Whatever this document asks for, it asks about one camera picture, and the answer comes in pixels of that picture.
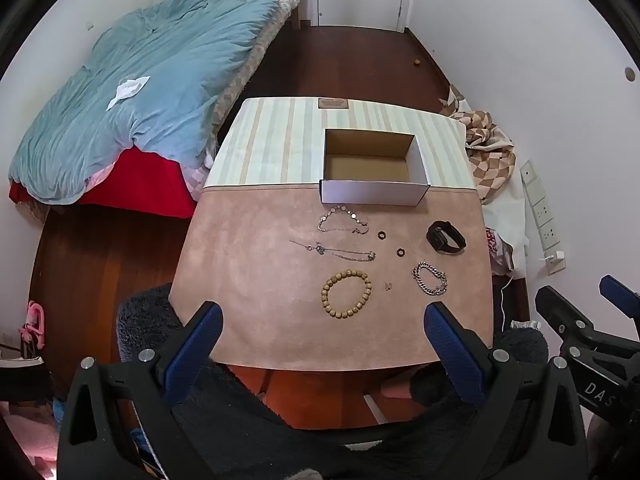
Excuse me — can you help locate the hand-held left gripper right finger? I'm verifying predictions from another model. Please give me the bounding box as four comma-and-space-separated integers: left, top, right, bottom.
424, 301, 588, 480

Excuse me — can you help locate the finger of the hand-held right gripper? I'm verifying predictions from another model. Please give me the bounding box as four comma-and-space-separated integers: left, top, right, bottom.
535, 286, 601, 347
599, 275, 640, 341

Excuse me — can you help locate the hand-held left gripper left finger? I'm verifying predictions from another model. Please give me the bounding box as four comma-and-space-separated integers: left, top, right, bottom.
57, 301, 224, 480

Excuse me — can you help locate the silver curb chain bracelet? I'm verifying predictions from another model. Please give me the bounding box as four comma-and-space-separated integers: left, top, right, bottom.
412, 261, 449, 297

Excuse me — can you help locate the black smartwatch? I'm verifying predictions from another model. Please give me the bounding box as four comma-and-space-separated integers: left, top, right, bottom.
426, 220, 467, 255

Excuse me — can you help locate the wooden bead bracelet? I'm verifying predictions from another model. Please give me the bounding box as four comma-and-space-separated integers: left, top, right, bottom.
321, 270, 373, 320

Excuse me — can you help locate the thin silver chain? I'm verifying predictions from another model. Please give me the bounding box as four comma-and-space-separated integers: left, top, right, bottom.
289, 239, 377, 263

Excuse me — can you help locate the silver disc necklace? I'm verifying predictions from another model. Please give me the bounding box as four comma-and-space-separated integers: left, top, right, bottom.
318, 205, 371, 236

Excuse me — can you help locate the white cardboard box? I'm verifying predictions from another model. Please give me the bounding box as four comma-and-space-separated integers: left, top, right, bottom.
320, 128, 432, 207

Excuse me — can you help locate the pink slipper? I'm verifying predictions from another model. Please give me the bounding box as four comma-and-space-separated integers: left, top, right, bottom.
379, 379, 417, 401

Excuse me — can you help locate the white bag with red print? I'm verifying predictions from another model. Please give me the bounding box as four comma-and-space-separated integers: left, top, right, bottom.
482, 180, 528, 277

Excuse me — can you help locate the white power strip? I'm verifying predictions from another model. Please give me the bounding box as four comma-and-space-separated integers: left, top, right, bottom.
520, 160, 566, 275

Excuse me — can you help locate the dark fuzzy clothing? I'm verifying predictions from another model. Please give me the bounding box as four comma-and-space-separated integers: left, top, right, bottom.
116, 284, 551, 480

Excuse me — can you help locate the pink plastic hanger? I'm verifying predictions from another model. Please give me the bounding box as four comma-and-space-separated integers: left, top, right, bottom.
19, 301, 47, 349

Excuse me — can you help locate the red bed sheet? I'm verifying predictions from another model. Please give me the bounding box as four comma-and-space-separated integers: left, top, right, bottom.
9, 147, 198, 219

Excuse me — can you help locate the beige checkered cloth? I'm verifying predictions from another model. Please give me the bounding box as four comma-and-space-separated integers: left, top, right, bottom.
439, 85, 517, 204

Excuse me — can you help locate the striped table cloth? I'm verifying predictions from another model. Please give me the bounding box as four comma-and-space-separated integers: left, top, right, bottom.
204, 97, 482, 192

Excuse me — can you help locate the white crumpled paper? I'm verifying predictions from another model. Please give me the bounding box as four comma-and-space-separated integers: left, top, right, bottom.
106, 76, 151, 111

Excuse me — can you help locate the patterned bed mattress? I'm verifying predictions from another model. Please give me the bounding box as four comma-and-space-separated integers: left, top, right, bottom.
197, 0, 307, 171

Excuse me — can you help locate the light blue duvet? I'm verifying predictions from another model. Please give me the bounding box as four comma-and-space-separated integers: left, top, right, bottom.
9, 0, 281, 206

